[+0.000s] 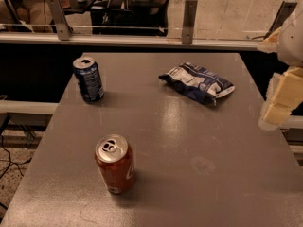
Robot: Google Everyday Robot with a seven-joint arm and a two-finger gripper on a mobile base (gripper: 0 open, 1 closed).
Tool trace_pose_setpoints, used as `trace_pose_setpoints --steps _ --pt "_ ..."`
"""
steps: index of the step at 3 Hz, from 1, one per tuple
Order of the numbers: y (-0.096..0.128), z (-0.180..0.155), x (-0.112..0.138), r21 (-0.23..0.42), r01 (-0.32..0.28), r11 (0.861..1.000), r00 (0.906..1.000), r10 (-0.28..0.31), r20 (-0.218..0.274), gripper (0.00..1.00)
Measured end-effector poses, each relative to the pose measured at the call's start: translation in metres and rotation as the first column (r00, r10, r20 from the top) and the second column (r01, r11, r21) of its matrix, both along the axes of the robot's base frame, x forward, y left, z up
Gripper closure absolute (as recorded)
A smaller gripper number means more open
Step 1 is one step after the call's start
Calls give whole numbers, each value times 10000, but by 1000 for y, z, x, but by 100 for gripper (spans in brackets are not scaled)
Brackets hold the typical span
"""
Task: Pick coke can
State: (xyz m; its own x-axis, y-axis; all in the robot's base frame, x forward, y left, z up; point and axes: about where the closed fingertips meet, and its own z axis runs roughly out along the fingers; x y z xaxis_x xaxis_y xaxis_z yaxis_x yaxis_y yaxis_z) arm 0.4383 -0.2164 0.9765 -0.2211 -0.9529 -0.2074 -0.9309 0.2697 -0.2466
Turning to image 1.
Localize black cables on floor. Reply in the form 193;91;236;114
0;135;32;213

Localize red coke can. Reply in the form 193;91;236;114
95;134;135;195

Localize middle metal bracket post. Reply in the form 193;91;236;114
182;0;198;44

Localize blue pepsi can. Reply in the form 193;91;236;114
73;57;104;102

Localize blue white chip bag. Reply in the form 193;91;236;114
159;62;235;105

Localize right metal bracket post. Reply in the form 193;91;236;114
265;1;297;38

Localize dark desk behind barrier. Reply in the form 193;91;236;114
63;0;169;37

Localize metal rail with glass barrier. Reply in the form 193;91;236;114
0;0;303;52

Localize left metal bracket post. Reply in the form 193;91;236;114
45;0;72;41

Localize metal bracket post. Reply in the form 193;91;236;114
265;1;297;38
182;0;198;44
45;0;72;41

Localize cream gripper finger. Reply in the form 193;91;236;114
258;66;303;131
258;27;281;53

